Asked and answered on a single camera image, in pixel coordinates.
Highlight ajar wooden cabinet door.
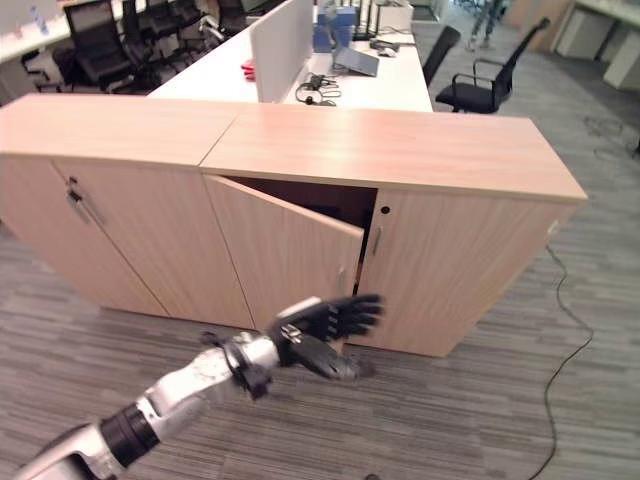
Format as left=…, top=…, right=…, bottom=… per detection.
left=203, top=173, right=366, bottom=337

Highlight grey laptop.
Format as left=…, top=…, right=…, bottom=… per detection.
left=332, top=45, right=381, bottom=78

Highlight keys in cabinet lock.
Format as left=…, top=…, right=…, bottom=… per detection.
left=65, top=175, right=94, bottom=225

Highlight black headset with cable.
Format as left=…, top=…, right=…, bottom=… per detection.
left=294, top=72, right=342, bottom=107

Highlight black floor cable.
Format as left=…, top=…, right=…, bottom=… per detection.
left=517, top=242, right=594, bottom=480

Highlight white office desk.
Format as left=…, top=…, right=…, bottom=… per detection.
left=147, top=4, right=434, bottom=114

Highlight black office chair backrest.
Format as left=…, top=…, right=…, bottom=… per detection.
left=422, top=24, right=462, bottom=88

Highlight light wood cabinet with key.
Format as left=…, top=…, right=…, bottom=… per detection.
left=0, top=93, right=257, bottom=331

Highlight blue box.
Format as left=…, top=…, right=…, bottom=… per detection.
left=312, top=22, right=352, bottom=53

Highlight white desk divider panel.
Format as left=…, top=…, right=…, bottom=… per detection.
left=249, top=0, right=314, bottom=104

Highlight black mesh office chair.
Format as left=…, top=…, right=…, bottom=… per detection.
left=434, top=16, right=552, bottom=115

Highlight person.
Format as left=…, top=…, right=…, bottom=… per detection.
left=466, top=0, right=505, bottom=52

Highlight black high-back office chair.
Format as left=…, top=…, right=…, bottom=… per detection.
left=52, top=0, right=136, bottom=94

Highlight closed wooden cabinet door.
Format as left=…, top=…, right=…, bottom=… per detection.
left=345, top=187, right=567, bottom=358

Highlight light wood office cabinet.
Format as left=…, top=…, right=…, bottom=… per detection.
left=199, top=103, right=589, bottom=359

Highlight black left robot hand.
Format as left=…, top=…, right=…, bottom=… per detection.
left=266, top=293, right=385, bottom=381

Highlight black router with antennas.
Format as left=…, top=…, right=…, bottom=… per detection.
left=351, top=0, right=387, bottom=43

